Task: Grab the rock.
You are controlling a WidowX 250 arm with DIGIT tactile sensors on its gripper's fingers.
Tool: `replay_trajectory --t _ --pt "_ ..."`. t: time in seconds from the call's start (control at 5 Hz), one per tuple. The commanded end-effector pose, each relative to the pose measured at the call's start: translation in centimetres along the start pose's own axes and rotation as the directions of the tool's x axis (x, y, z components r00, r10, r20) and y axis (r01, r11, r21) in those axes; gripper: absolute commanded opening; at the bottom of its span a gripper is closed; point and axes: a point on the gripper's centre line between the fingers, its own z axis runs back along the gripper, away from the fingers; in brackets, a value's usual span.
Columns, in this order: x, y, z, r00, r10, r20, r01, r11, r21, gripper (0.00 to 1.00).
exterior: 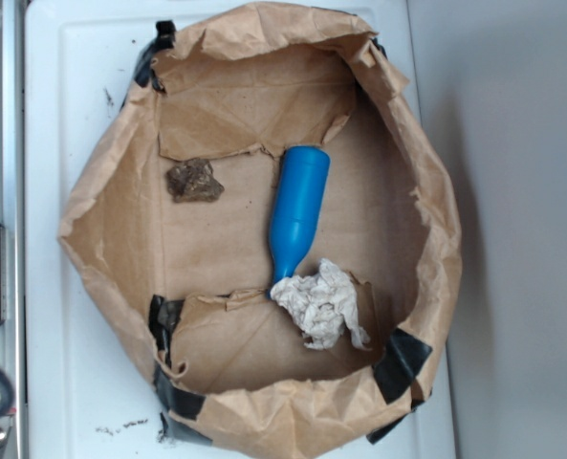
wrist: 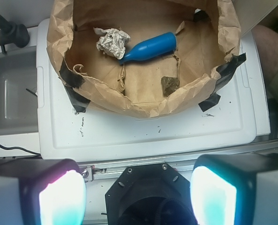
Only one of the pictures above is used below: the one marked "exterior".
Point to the brown paper bag tray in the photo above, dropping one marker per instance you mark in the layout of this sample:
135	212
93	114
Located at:
183	285

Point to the brown rough rock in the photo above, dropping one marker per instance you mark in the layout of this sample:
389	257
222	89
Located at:
193	181

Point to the aluminium frame rail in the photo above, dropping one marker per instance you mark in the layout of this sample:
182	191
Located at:
13	425

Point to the crumpled white tissue paper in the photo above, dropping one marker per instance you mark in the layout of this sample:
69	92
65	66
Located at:
322	306

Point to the blue plastic bottle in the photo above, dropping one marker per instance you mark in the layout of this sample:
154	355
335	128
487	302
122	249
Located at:
297	205

